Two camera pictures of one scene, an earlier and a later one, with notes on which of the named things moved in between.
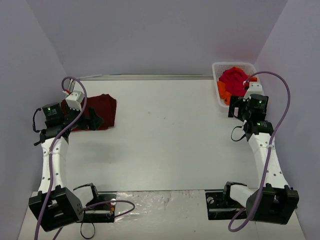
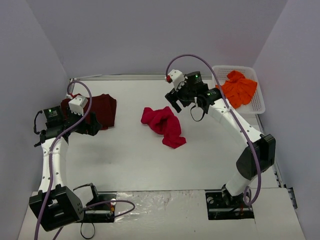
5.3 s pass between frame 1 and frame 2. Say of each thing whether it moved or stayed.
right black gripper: moved
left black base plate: stayed
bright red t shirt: moved
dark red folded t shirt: stayed
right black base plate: stayed
